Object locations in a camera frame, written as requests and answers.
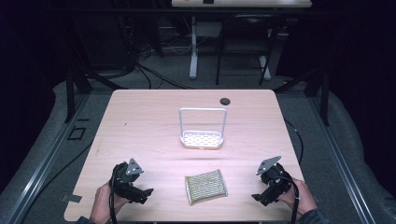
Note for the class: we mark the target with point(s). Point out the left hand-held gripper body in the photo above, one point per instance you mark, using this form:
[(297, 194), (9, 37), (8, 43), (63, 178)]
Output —
[(124, 183)]

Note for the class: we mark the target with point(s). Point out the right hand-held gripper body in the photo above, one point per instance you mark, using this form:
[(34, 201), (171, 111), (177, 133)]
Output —
[(275, 183)]

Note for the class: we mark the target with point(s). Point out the yellow-green scrub sponge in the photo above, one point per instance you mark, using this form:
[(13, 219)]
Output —
[(206, 186)]

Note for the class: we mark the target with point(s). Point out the white sponge rack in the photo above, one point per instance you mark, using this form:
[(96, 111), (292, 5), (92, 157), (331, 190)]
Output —
[(202, 140)]

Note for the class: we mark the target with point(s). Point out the person's left hand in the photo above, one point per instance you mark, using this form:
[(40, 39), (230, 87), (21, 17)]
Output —
[(104, 202)]

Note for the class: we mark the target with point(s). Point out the person's right hand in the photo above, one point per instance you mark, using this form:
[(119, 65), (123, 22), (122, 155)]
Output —
[(303, 197)]

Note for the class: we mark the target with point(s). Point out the grey tape strip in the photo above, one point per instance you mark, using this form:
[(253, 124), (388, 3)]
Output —
[(71, 198)]

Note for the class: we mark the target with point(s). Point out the black table grommet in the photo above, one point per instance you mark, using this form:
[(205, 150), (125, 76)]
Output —
[(224, 101)]

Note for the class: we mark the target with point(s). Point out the black chair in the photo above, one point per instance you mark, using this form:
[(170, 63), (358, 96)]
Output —
[(246, 34)]

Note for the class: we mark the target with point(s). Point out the white background desk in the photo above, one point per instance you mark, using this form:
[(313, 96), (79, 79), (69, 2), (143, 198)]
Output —
[(243, 3)]

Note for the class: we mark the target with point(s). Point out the aluminium floor rail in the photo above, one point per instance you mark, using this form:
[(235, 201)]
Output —
[(40, 168), (342, 161)]

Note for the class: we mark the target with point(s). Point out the black metal frame stand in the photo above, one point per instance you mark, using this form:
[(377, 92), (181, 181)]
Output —
[(323, 93), (71, 93)]

